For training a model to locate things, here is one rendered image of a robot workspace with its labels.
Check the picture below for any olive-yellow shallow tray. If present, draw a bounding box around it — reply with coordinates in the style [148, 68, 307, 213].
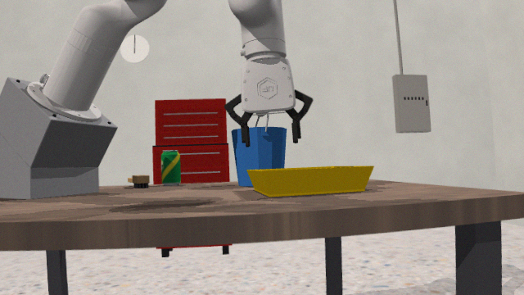
[247, 166, 374, 197]

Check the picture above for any green drink can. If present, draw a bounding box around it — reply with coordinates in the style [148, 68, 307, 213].
[161, 150, 181, 186]

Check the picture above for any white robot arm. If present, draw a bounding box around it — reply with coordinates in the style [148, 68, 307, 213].
[27, 0, 287, 122]

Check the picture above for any blue bucket with handle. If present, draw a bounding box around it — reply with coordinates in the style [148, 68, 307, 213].
[232, 115, 287, 187]

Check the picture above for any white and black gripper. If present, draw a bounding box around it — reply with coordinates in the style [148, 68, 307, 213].
[224, 55, 313, 147]

